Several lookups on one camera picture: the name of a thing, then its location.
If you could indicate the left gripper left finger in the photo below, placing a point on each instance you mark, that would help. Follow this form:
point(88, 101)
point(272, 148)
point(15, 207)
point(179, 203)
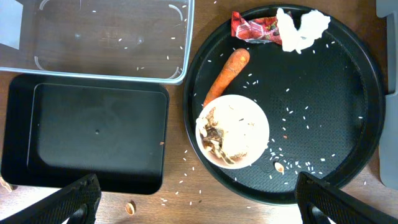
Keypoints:
point(75, 203)

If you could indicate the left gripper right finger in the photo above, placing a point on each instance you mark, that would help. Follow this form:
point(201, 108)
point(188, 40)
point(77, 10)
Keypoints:
point(320, 202)

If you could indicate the grey dishwasher rack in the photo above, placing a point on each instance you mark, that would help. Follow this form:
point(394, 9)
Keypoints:
point(388, 140)

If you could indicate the nut shell on table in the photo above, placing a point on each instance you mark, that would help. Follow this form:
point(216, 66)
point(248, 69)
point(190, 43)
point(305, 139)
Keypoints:
point(130, 208)

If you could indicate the nut shell on tray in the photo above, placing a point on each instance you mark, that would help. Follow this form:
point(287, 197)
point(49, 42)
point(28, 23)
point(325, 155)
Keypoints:
point(279, 167)

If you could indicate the black plastic bin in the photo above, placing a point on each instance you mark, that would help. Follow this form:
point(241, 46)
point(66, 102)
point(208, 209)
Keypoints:
point(59, 129)

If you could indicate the nut shell left edge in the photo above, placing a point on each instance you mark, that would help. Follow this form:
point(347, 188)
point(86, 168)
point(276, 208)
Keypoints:
point(6, 185)

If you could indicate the pink bowl of food scraps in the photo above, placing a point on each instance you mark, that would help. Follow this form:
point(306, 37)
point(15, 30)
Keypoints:
point(232, 132)

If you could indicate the round black tray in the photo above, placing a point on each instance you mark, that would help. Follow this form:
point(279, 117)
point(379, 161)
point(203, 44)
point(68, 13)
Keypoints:
point(325, 109)

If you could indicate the orange carrot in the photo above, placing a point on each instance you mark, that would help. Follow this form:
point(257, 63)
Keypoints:
point(231, 69)

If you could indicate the clear plastic bin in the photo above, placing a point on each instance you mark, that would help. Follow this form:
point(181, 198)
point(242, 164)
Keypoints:
point(131, 40)

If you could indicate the crumpled white napkin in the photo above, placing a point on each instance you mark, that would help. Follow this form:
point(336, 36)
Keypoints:
point(312, 26)

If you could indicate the red snack wrapper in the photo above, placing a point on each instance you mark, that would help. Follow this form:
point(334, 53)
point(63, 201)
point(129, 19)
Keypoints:
point(257, 31)

